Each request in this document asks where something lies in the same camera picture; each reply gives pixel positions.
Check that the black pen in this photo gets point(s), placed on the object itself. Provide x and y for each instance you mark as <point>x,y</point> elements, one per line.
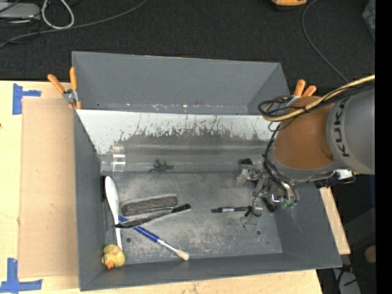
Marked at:
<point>228,209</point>

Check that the grey felt block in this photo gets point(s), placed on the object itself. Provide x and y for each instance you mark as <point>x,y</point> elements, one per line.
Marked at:
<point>147,204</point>

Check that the black knife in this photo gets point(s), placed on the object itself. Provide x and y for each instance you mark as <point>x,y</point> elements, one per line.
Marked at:
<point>147,217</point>

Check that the grey metal bin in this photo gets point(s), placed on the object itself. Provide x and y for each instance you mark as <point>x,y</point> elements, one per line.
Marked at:
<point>196,81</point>

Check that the clear plastic tube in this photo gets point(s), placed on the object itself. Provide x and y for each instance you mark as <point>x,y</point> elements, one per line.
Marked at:
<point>119,159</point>

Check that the white plastic spoon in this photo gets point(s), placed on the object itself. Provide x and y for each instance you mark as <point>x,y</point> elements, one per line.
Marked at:
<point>112,193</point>

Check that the yellow rubber duck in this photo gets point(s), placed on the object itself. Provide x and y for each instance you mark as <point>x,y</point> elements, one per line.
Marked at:
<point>114,256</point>

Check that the brown cardboard board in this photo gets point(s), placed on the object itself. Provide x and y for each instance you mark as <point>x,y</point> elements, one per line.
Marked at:
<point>46,179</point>

